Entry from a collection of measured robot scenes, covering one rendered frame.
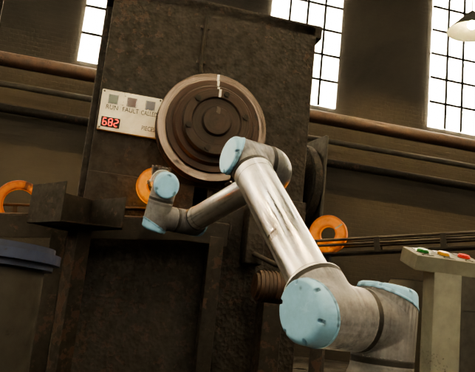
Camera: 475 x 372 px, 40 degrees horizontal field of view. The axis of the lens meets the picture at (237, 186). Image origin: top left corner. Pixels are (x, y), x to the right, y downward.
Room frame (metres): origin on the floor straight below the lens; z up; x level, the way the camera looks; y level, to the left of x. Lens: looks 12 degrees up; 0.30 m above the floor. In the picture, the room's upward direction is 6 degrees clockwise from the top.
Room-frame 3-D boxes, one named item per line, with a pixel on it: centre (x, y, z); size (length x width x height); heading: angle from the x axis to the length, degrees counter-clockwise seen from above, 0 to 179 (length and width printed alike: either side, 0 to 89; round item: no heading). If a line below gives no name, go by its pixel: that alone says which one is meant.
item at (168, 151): (2.70, 0.14, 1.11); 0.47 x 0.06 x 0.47; 103
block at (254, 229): (2.76, -0.09, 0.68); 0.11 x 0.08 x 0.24; 13
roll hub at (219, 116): (2.60, 0.11, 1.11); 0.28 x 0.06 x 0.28; 103
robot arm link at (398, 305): (1.60, -0.38, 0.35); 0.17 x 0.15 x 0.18; 122
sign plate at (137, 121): (2.72, 0.49, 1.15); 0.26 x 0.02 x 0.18; 103
